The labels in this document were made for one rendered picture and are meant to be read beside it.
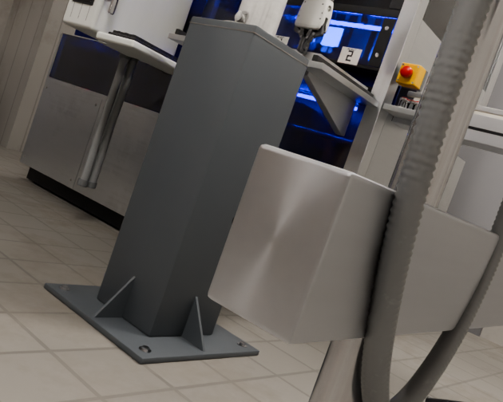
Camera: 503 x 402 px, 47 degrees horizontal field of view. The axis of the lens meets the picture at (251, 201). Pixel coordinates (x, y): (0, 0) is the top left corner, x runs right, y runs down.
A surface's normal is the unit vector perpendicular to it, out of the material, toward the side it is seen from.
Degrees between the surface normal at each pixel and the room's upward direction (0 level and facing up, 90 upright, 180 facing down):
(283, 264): 90
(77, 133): 90
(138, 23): 90
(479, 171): 90
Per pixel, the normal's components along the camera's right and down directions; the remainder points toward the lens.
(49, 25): 0.72, 0.30
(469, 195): -0.61, -0.16
